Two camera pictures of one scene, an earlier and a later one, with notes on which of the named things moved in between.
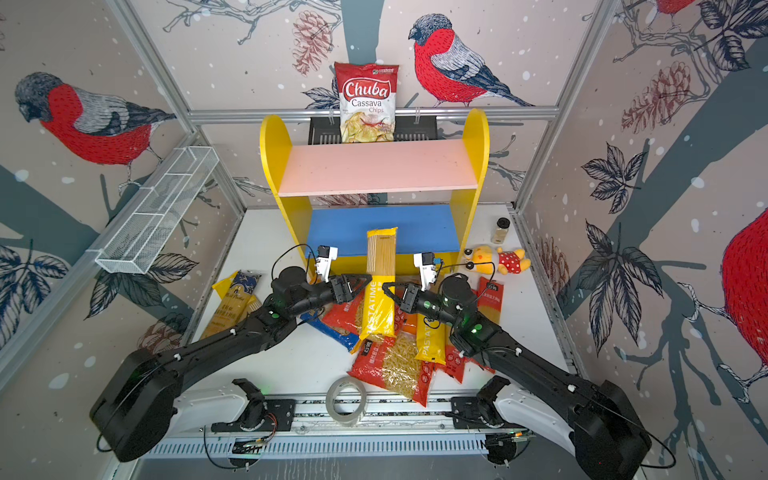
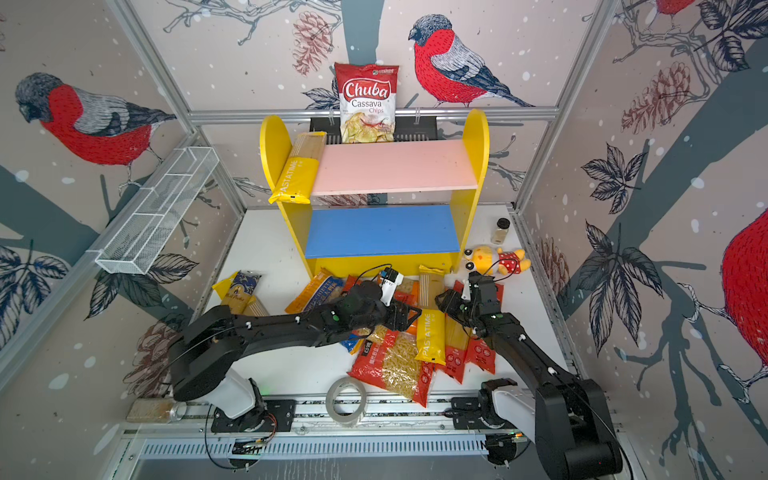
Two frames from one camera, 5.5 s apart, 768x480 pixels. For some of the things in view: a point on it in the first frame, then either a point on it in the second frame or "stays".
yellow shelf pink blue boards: x=334 y=196 stays
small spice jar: x=502 y=230 stays
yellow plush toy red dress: x=486 y=259 stays
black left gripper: x=342 y=291 to x=403 y=323
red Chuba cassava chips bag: x=367 y=101 stays
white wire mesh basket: x=145 y=229 stays
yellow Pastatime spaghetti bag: x=431 y=341 stays
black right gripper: x=409 y=302 to x=448 y=303
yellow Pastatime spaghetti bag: x=379 y=321 to x=299 y=177
